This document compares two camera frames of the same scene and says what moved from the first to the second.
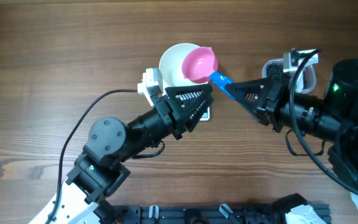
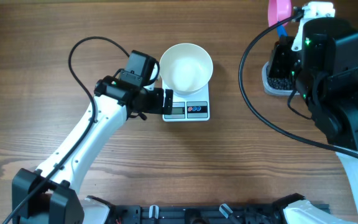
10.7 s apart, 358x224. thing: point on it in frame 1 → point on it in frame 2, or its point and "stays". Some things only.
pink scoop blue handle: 199,65 → 278,10
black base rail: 202,214 stays
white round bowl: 171,65 stays
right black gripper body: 312,119 → 283,63
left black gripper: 173,91 → 156,107
